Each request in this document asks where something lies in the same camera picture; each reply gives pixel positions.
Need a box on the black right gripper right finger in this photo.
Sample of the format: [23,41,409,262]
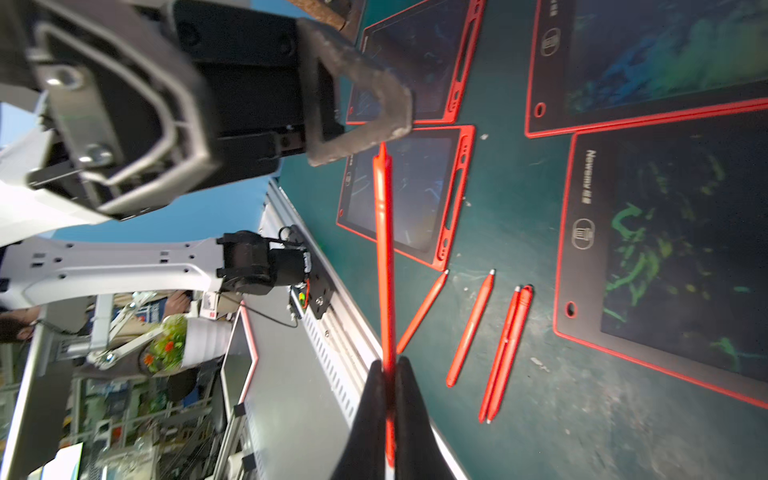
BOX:
[394,356,455,480]

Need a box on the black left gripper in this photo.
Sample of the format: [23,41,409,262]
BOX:
[23,1,345,219]

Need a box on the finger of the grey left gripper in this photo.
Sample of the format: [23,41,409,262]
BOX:
[296,18,414,167]

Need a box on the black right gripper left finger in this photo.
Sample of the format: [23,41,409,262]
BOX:
[331,360,387,480]

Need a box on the red stylus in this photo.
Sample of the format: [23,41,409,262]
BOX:
[478,285,534,423]
[446,269,496,388]
[396,269,449,355]
[372,143,396,468]

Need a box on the red tablet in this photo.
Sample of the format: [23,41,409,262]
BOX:
[525,0,767,138]
[336,125,476,271]
[553,107,767,407]
[361,0,486,125]

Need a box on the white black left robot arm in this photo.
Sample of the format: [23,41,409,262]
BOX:
[1,1,414,310]

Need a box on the pink cherry blossom tree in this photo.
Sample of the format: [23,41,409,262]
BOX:
[288,0,359,31]

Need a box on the flower pot background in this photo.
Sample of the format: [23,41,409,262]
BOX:
[139,314,233,375]

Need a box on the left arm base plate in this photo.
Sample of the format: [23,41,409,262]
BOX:
[288,224,336,320]

